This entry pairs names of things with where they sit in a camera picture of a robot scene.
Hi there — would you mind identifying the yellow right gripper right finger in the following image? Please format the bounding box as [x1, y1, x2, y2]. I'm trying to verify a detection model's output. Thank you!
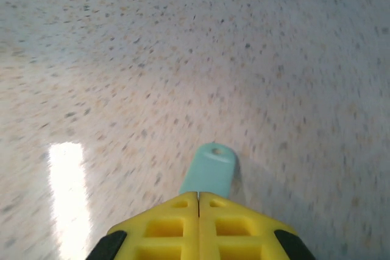
[199, 191, 317, 260]

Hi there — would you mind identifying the teal plastic key tag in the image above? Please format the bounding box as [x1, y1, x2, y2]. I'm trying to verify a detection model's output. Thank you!
[178, 141, 238, 200]

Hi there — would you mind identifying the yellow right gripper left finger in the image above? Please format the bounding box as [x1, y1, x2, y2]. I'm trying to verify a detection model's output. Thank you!
[88, 191, 200, 260]

